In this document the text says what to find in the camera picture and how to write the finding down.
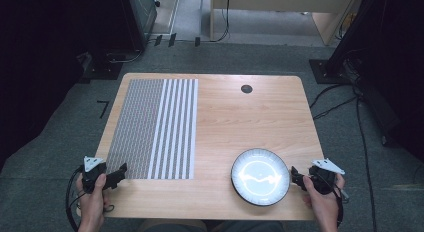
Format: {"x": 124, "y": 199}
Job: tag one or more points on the white plate with black rim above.
{"x": 260, "y": 177}

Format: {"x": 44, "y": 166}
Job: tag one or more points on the black tape strip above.
{"x": 172, "y": 40}
{"x": 197, "y": 41}
{"x": 158, "y": 40}

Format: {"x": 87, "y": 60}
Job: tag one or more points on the round black table grommet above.
{"x": 246, "y": 89}

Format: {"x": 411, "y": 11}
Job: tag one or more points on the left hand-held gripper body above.
{"x": 90, "y": 177}

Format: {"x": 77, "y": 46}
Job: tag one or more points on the light wooden desk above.
{"x": 326, "y": 22}

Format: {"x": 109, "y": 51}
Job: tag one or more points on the dark curtain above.
{"x": 393, "y": 75}
{"x": 40, "y": 75}

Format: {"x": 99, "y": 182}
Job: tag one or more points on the wooden table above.
{"x": 240, "y": 125}

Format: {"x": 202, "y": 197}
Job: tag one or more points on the dark equipment cabinet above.
{"x": 143, "y": 15}

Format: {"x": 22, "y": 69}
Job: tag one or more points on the person's right hand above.
{"x": 321, "y": 205}

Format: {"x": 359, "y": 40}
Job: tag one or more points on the black angled tape mark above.
{"x": 104, "y": 108}

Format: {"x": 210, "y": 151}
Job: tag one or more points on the person's left hand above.
{"x": 91, "y": 202}

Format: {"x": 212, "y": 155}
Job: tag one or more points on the black stand base plate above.
{"x": 103, "y": 70}
{"x": 325, "y": 73}

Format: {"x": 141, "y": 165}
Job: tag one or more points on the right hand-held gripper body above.
{"x": 322, "y": 180}

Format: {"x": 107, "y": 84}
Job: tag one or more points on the grey striped placemat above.
{"x": 150, "y": 125}

